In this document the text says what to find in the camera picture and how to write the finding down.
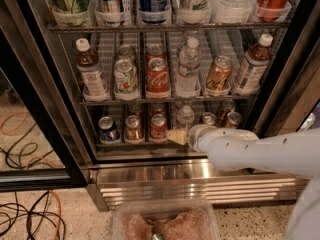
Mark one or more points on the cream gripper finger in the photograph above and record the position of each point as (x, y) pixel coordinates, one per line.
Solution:
(178, 136)

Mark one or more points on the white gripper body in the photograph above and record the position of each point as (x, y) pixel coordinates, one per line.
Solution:
(193, 138)

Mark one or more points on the clear water bottle bottom shelf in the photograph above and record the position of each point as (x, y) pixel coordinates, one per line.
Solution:
(185, 117)

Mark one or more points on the clear water bottle shelf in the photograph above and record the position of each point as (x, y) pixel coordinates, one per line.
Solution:
(185, 117)
(187, 76)
(232, 11)

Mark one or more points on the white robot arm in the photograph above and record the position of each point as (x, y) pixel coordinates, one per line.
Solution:
(296, 154)

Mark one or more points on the silver green can bottom shelf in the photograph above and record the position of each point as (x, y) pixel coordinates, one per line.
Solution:
(208, 118)

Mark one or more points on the clear water bottle middle shelf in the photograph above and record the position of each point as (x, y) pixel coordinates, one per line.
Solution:
(187, 76)

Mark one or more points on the orange brown can middle shelf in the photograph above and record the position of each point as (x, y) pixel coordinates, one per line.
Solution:
(217, 81)

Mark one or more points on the blue can bottom shelf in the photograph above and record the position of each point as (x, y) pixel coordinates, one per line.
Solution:
(108, 130)

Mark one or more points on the stainless fridge base grille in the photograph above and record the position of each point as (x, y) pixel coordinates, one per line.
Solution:
(113, 184)

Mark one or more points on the brown tea bottle right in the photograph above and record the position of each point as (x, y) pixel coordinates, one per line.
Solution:
(253, 66)

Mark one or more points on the brown tea bottle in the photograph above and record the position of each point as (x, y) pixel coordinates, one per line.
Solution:
(89, 66)
(253, 66)

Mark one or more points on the rear water bottle middle shelf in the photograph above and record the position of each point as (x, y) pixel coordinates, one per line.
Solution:
(184, 38)

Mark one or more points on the glass fridge door right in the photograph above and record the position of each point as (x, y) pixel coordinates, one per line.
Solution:
(291, 89)

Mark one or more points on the glass fridge door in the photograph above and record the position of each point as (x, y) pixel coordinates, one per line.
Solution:
(291, 89)
(36, 153)

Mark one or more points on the brown tea bottle left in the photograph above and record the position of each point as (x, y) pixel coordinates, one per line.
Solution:
(89, 66)

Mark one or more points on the white floral can top shelf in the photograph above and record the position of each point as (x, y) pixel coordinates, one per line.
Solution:
(194, 11)

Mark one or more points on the clear water bottle top shelf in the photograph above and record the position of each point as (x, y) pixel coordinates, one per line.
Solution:
(232, 11)

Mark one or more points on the glass fridge door left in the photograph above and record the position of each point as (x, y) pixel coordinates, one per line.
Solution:
(36, 153)

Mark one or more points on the red cola can top shelf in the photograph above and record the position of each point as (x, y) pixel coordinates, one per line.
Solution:
(270, 10)

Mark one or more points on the green can top shelf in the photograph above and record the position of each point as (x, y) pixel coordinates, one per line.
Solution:
(71, 13)

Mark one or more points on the red soda can bottom front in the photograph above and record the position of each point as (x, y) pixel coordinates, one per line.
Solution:
(158, 128)

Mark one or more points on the red soda can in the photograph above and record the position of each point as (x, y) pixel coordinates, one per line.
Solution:
(157, 108)
(158, 128)

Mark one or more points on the red soda can bottom rear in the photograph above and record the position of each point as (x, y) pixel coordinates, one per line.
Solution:
(157, 108)

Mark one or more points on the gold can bottom front right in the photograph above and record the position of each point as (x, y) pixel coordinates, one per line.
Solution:
(232, 120)

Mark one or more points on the gold can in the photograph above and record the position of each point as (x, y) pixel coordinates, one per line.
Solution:
(232, 120)
(225, 106)
(135, 109)
(133, 130)

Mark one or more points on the gold can bottom rear right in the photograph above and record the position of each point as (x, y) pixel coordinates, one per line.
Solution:
(225, 106)

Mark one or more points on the gold can bottom front left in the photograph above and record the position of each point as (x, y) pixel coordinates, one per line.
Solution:
(133, 130)

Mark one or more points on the gold can bottom rear left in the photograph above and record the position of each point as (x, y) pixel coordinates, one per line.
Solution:
(135, 109)

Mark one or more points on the red cola can middle front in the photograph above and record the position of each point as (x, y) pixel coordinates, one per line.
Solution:
(157, 79)

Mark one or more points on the white floral can middle front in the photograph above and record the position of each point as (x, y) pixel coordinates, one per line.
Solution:
(126, 80)

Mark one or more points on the red cola can middle rear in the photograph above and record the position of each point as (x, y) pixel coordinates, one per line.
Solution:
(155, 51)

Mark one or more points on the clear plastic bin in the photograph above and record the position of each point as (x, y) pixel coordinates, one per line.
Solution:
(165, 219)

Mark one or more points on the white floral can middle rear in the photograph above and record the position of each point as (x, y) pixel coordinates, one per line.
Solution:
(127, 51)

